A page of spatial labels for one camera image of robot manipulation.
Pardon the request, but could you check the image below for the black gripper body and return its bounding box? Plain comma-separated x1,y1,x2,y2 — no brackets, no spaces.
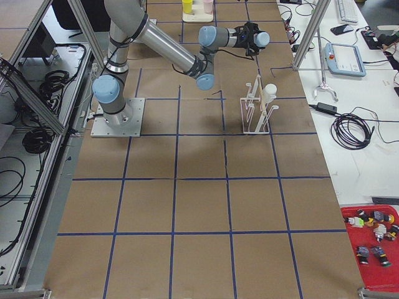
235,21,261,56

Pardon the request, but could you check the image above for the white ikea cup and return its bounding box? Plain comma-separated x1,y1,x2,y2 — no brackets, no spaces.
261,83,277,105

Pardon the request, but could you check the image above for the light blue cup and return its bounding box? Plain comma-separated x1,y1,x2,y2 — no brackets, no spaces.
254,31,270,49

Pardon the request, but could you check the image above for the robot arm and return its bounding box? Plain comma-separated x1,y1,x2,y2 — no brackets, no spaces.
92,1,269,126

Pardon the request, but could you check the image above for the pink cup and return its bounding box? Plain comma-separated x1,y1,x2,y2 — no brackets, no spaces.
203,0,214,14

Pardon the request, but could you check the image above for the yellow cup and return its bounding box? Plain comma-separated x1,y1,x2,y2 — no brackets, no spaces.
181,0,193,14

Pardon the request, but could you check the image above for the cream plastic tray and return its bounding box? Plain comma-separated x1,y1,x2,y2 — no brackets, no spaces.
182,5,214,23

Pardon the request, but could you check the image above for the black smartphone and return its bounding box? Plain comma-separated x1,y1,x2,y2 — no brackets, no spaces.
330,24,354,36

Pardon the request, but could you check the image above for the blue teach pendant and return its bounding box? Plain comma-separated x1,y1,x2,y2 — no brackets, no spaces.
324,42,366,77

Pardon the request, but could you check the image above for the black power adapter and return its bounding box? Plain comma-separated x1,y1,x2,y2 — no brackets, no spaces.
315,102,337,115

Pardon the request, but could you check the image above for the white keyboard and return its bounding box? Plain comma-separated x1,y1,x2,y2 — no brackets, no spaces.
335,0,358,24

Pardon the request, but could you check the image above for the red parts tray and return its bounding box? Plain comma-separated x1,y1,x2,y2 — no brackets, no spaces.
341,205,398,292

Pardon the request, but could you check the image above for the white wire cup rack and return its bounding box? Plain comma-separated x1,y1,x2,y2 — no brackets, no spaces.
239,75,279,135

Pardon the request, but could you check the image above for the aluminium frame post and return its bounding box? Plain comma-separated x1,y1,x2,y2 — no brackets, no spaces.
292,0,330,70

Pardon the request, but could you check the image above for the green handled reacher grabber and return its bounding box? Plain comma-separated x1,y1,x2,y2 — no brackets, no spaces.
313,0,339,102

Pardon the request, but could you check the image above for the coiled black cable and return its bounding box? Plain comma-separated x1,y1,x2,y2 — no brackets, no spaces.
330,112,375,151

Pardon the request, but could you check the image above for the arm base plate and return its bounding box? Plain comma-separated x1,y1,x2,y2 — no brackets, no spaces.
91,98,145,138

